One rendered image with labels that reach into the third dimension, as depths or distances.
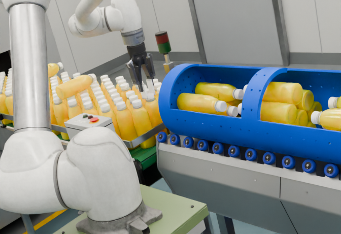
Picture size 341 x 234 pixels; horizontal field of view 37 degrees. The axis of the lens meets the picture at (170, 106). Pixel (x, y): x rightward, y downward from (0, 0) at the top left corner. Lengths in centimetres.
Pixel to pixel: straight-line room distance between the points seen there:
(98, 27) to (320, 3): 357
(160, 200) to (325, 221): 54
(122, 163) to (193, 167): 72
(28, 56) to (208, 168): 82
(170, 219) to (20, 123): 47
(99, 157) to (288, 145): 63
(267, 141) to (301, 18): 390
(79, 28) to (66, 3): 474
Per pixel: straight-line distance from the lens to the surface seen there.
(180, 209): 143
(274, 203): 179
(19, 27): 152
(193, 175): 199
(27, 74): 146
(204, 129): 183
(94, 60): 703
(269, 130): 163
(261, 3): 565
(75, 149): 130
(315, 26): 545
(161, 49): 255
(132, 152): 218
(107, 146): 128
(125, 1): 204
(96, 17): 204
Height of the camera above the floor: 177
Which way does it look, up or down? 20 degrees down
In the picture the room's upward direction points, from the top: 14 degrees counter-clockwise
